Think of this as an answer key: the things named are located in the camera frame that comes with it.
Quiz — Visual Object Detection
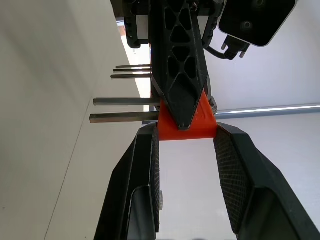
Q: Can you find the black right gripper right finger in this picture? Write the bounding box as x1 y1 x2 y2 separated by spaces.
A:
213 124 320 240

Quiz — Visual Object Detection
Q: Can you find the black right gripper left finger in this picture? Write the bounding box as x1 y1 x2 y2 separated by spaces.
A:
93 122 161 240

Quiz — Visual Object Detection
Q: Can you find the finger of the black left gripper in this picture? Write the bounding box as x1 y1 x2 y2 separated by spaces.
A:
149 0 210 131

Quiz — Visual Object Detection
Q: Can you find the orange hex key holder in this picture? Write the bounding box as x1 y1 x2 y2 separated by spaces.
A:
157 91 217 141

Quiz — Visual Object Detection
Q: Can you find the thin steel hex key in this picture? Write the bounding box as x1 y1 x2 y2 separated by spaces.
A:
115 64 152 70

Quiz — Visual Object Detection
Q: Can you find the small steel hex key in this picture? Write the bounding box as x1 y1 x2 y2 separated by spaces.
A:
110 73 153 80

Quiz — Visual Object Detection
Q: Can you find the medium steel hex key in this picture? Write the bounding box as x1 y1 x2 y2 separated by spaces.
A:
92 97 162 107

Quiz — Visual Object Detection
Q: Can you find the large steel hex key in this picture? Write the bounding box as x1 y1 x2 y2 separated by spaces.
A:
89 111 161 125

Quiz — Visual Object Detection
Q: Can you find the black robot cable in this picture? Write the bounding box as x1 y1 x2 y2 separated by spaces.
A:
206 34 250 62

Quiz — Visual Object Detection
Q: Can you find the black camera module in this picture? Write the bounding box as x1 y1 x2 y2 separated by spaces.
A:
217 0 299 47

